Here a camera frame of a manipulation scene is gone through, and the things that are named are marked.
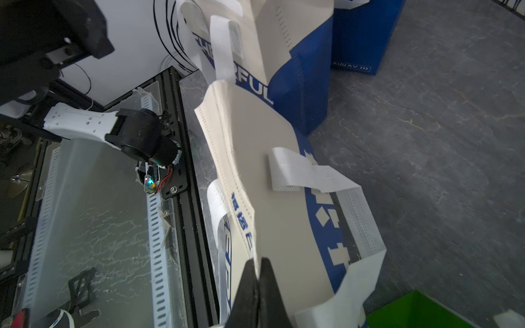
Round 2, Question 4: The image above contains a green white bag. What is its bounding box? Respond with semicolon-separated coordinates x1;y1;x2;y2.
364;291;474;328

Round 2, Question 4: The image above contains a blue beige bag first row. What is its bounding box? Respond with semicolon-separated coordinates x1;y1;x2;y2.
331;0;406;75

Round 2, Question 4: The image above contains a grey slotted cable duct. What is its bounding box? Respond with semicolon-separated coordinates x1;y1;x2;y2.
141;96;175;328

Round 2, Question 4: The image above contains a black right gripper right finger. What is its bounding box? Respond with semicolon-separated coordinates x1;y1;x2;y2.
258;258;293;328

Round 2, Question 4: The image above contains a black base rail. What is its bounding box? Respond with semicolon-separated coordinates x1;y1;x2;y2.
92;68;219;327

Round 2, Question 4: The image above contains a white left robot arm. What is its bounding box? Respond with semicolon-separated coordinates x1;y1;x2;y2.
1;1;182;168

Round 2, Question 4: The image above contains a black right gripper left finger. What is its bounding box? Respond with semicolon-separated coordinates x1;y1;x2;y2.
225;260;259;328

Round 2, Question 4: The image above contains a blue beige bag back row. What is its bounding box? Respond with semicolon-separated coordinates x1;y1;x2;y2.
196;80;386;327

